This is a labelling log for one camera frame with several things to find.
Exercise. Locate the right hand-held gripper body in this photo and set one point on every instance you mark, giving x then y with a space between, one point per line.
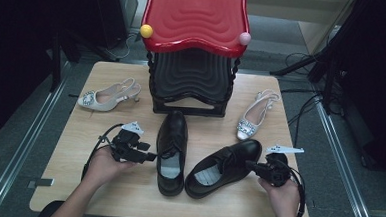
276 169

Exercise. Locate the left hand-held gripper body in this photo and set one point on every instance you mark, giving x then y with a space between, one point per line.
125 145

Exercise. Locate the black leather shoe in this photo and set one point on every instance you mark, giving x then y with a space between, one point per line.
235 157
174 131

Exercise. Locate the white slingback heeled shoe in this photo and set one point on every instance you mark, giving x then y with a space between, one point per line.
255 117
104 100

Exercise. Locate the red and black shoe rack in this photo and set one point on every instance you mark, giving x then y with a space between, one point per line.
195 22

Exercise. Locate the person's right hand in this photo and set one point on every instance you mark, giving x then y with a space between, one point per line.
284 200

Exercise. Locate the person's left hand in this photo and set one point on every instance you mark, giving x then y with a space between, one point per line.
99 167

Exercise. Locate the person's dark clothing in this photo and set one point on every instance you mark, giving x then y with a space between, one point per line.
47 211

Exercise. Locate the black metal stand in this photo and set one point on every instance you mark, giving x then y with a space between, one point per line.
55 64

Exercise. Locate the yellow ball knob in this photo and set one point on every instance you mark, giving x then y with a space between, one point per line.
146 31

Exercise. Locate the black tripod stand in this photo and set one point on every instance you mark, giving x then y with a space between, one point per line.
317 58

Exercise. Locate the pink ball knob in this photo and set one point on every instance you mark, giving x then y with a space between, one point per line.
245 38

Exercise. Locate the black cabinet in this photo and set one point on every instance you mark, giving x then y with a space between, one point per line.
112 14

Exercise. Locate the metal floor rail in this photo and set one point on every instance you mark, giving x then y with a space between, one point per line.
29 140
344 170

